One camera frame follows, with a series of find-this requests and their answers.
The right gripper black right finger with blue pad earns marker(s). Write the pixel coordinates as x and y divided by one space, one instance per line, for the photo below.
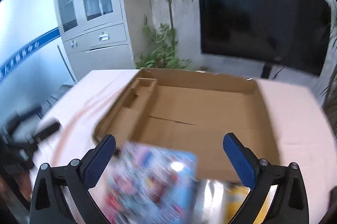
289 204

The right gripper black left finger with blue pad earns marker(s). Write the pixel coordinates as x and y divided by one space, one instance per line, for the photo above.
48 204

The yellow tape roll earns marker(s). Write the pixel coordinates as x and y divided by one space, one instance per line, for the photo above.
237 194

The silver metal cylinder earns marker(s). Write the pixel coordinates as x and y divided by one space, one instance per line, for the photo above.
211 202

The colourful picture box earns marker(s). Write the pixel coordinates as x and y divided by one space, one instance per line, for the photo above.
149 184

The brown cardboard box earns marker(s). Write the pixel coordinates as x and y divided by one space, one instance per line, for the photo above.
192 111

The grey glass-door cabinet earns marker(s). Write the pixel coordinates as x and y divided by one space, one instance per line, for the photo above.
95 35

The green leafy plant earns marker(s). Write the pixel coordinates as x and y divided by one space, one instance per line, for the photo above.
165 33

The black television screen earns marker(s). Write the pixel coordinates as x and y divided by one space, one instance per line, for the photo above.
290 33

